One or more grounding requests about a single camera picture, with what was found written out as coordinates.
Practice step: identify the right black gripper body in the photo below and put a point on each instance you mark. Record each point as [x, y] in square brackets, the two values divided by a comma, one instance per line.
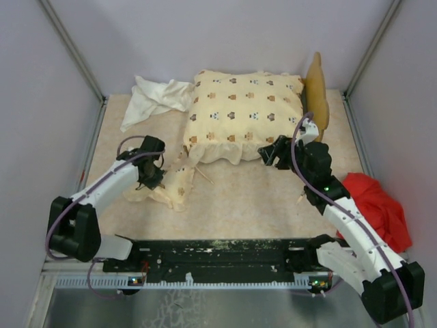
[286, 160]

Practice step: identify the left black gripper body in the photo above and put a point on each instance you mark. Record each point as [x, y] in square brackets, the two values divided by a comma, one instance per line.
[152, 181]

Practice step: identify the small cream print pillow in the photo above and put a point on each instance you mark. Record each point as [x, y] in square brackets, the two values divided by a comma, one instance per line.
[173, 191]

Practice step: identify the wooden pet bed frame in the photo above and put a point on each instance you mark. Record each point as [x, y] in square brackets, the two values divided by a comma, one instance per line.
[314, 95]

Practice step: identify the cream animal print cushion cover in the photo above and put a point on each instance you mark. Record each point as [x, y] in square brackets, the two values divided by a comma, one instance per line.
[233, 115]

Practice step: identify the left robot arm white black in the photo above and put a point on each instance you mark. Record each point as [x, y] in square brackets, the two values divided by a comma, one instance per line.
[73, 228]

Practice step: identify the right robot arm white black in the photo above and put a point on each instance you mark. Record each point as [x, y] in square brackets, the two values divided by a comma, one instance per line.
[389, 287]

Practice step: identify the white cloth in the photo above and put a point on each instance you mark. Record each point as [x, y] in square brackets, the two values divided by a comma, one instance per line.
[152, 98]

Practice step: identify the red cloth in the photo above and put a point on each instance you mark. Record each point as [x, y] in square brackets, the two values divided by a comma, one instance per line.
[384, 214]

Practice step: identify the right aluminium frame post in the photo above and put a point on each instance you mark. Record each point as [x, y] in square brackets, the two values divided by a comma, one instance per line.
[387, 20]

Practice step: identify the aluminium frame post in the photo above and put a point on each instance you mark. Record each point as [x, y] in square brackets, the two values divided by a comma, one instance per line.
[71, 48]
[387, 20]

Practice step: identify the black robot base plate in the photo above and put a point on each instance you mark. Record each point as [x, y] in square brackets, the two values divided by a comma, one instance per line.
[222, 260]

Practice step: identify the left aluminium frame post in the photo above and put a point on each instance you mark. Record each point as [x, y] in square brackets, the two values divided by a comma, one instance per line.
[71, 48]

